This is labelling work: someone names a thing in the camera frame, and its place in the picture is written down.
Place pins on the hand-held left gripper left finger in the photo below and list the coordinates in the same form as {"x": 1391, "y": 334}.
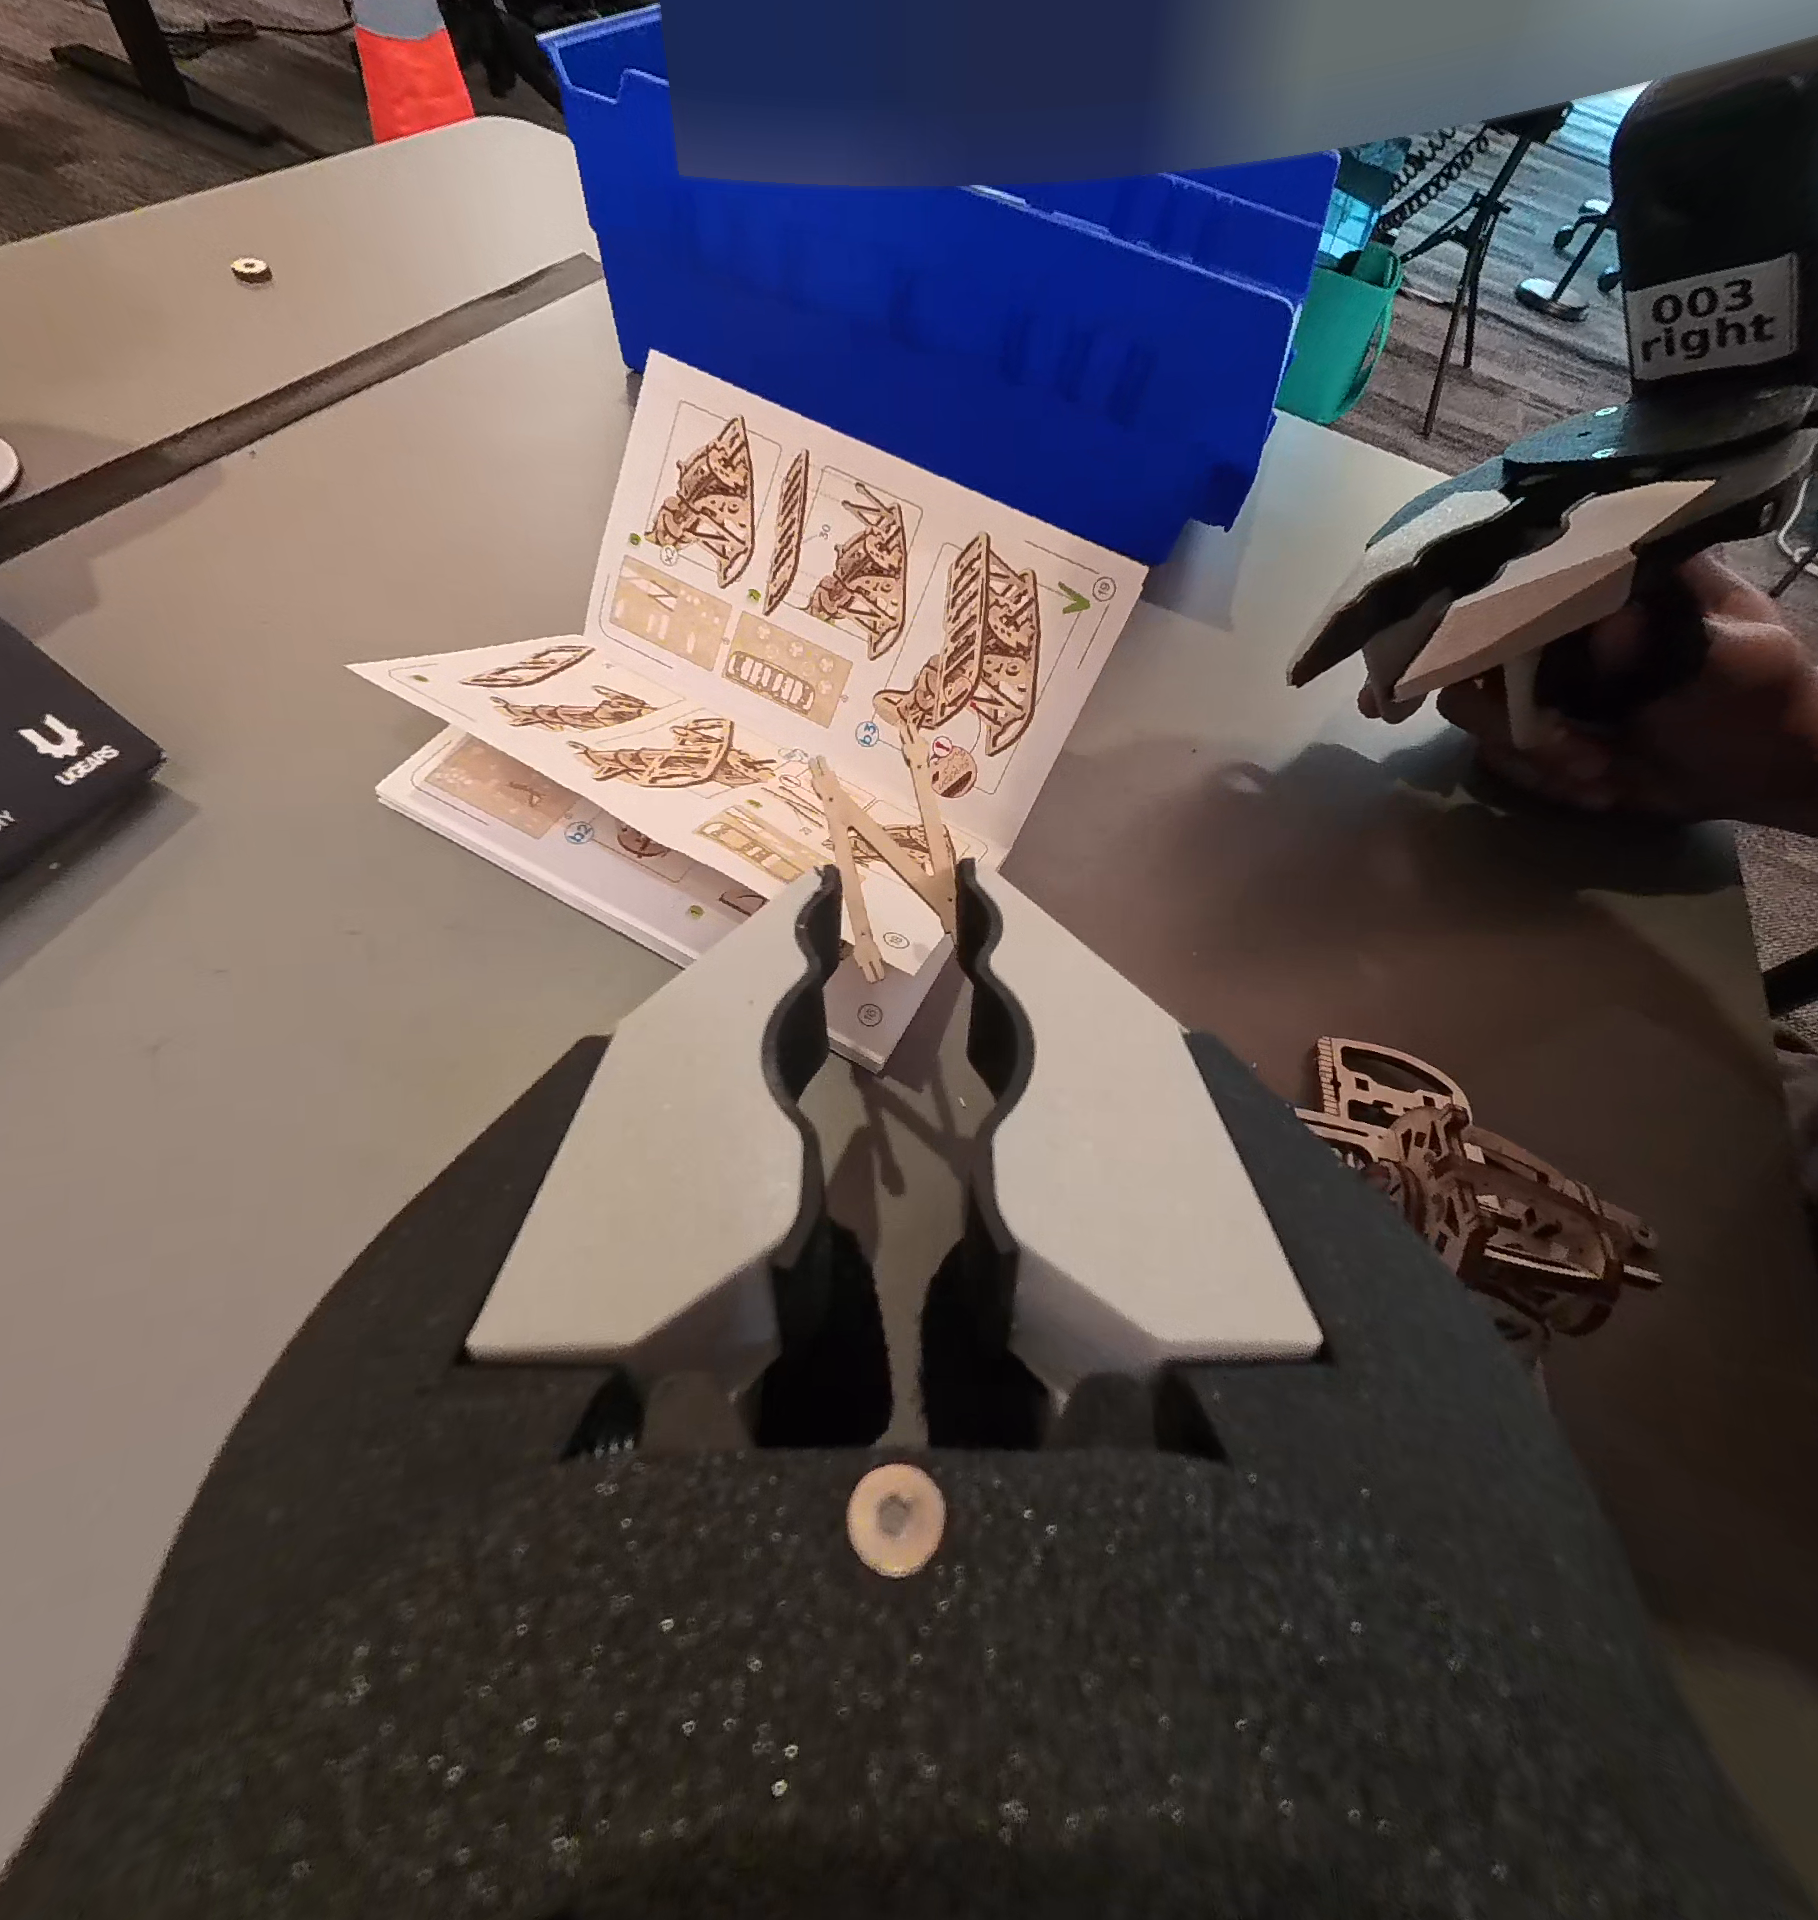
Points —
{"x": 655, "y": 1185}

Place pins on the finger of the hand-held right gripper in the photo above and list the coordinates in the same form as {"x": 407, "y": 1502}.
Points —
{"x": 1525, "y": 608}
{"x": 1398, "y": 638}

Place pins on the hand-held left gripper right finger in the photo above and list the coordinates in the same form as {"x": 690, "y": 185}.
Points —
{"x": 1134, "y": 1185}

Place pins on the wooden model airplane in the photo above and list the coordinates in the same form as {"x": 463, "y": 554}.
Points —
{"x": 1478, "y": 1185}

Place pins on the zigzag wooden strut piece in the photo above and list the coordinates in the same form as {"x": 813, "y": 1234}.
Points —
{"x": 850, "y": 840}

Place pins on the grey desk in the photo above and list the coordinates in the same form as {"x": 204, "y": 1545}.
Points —
{"x": 371, "y": 224}
{"x": 251, "y": 1050}

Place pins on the person's right hand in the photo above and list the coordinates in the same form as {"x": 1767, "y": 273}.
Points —
{"x": 1674, "y": 745}

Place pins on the black chair base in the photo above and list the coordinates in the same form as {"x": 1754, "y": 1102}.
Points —
{"x": 1570, "y": 271}

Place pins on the black stand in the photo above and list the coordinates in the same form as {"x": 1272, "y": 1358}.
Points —
{"x": 1472, "y": 241}

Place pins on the green plastic bin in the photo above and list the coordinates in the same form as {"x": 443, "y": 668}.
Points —
{"x": 1337, "y": 338}

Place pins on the blue plastic bin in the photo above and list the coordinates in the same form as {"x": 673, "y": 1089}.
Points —
{"x": 926, "y": 299}

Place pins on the instruction booklet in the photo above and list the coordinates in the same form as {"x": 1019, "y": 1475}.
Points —
{"x": 729, "y": 602}

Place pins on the black printed box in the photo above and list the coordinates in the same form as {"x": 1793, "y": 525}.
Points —
{"x": 25, "y": 737}

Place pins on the orange traffic cone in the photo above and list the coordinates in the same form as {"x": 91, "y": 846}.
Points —
{"x": 415, "y": 77}

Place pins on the black table leg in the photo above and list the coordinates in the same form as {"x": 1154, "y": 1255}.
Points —
{"x": 160, "y": 69}

